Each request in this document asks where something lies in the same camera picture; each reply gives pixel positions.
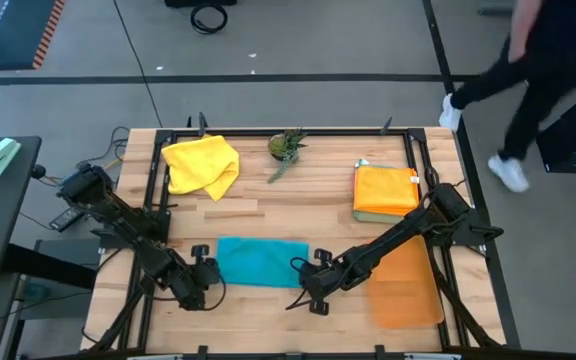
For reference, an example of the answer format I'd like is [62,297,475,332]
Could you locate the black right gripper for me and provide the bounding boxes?
[300,248,357,317]

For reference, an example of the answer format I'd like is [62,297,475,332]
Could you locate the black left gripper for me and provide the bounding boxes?
[177,243,222,312]

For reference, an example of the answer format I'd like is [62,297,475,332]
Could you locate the teal microfiber towel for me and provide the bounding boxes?
[216,236,311,290]

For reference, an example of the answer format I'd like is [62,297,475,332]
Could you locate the pale green teal-edged towel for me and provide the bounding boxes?
[352,159,409,225]

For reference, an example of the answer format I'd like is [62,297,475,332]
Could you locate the yellow microfiber towel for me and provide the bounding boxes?
[161,133,241,202]

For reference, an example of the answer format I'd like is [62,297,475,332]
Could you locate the translucent orange plastic sheet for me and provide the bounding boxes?
[367,235,445,330]

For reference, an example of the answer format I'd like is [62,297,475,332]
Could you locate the small potted succulent plant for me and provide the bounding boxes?
[266,127,310,185]

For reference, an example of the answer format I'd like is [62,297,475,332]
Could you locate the black power adapter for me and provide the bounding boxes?
[48,207,85,233]

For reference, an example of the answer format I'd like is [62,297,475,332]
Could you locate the black equipment base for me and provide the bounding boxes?
[163,0,238,8]

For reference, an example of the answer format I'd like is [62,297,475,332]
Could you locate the black orange-edged floor mat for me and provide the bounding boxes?
[0,0,67,71]

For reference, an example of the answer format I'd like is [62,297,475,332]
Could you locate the grey desk base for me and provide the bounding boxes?
[477,0,515,15]

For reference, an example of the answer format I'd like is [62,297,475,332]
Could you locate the person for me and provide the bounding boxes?
[437,0,576,194]

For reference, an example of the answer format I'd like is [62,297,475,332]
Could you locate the black aluminium rig frame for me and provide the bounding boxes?
[80,112,507,360]

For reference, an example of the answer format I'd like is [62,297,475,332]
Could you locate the long black floor cable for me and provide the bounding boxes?
[111,0,164,129]

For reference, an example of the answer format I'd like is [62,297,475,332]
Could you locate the coiled black cable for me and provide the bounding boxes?
[189,2,229,35]

